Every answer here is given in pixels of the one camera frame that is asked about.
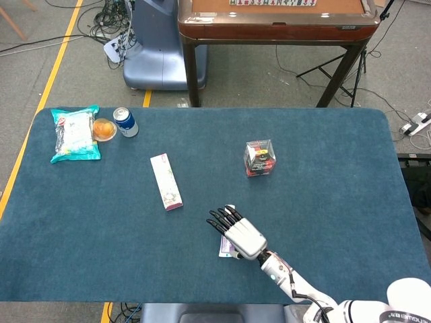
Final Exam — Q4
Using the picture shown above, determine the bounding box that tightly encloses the blue felt table cover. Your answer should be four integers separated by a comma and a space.
0, 106, 431, 306

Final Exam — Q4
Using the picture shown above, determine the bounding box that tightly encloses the long white floral box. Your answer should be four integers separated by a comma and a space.
150, 153, 185, 212

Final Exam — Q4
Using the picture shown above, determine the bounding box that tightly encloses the blue-grey robot torso base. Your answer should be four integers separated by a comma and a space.
139, 302, 286, 323

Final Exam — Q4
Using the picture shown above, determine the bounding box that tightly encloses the white power strip with plugs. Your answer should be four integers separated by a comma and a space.
102, 32, 135, 64

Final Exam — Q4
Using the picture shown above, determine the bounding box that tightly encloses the long black floor cable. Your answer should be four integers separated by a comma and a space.
0, 33, 85, 55

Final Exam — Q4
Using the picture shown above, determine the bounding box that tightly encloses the orange fruit jelly cup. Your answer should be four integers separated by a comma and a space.
92, 118, 118, 143

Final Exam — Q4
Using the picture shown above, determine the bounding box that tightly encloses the brown mahjong table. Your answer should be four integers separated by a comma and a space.
177, 0, 381, 108

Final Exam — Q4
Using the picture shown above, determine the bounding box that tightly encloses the black cable bundle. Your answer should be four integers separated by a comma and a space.
77, 0, 135, 70

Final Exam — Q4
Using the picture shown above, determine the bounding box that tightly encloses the teal and white snack bag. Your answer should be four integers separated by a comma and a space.
50, 104, 102, 165

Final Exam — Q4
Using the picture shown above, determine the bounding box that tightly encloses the clear plastic bag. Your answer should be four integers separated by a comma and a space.
284, 304, 312, 323

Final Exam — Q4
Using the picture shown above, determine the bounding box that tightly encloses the blue and white soda can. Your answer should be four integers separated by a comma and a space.
112, 106, 139, 139

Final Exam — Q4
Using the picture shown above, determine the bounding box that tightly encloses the row of mahjong tiles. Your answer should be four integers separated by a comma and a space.
229, 0, 318, 7

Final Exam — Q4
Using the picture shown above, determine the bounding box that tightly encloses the black tripod stand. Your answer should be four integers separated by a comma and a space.
296, 0, 395, 108

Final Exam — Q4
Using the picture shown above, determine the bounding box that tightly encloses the blue-grey mobile robot base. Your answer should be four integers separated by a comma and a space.
122, 0, 209, 92

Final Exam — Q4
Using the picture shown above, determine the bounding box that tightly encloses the clear cube box red black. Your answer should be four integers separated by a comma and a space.
242, 139, 277, 179

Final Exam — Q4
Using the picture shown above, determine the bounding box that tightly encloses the wooden furniture leg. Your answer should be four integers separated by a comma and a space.
0, 0, 38, 42

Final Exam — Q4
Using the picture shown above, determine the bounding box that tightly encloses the black crate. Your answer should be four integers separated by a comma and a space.
397, 153, 431, 213

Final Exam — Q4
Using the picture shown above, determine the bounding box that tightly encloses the purple and white toothpaste tube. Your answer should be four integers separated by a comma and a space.
218, 204, 238, 258

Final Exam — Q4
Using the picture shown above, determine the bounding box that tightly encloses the white power strip grey stripe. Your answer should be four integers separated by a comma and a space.
400, 112, 431, 137

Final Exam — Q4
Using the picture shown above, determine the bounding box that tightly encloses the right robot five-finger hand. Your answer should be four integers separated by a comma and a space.
206, 205, 269, 262

